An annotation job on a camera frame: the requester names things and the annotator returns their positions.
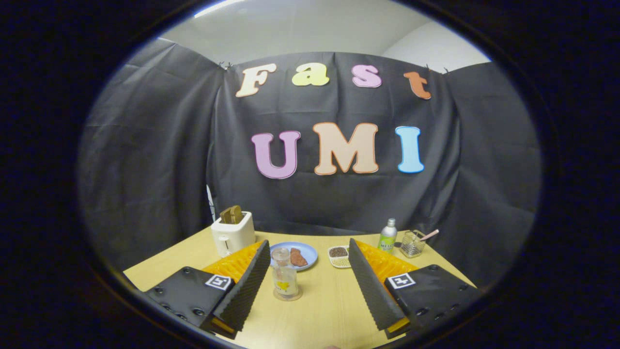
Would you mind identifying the wooden table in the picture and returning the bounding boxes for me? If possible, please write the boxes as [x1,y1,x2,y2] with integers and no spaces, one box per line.
[124,227,478,349]

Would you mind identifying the silver bottle green label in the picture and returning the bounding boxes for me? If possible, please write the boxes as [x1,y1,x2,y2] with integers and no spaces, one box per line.
[378,218,398,254]

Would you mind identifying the clear glass jar yellow label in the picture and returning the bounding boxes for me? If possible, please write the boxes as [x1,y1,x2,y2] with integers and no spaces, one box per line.
[271,248,303,301]

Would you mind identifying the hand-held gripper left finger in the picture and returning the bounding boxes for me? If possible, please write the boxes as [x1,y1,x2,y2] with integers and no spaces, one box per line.
[144,239,272,340]

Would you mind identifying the clear glass cup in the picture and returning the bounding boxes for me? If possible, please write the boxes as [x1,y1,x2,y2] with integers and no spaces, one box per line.
[400,230,427,258]

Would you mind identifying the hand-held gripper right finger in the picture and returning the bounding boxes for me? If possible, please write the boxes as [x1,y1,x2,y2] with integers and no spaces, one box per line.
[348,238,483,340]

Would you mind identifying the white divided dish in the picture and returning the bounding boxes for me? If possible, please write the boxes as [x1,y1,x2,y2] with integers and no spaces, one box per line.
[327,245,352,269]

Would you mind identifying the black backdrop cloth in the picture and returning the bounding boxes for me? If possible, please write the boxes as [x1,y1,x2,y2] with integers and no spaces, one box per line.
[77,38,542,289]

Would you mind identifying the blue plate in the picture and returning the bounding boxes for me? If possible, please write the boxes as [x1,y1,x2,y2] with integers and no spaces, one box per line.
[269,241,318,271]

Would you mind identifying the white toaster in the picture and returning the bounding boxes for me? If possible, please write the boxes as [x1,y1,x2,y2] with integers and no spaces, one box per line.
[211,211,256,258]

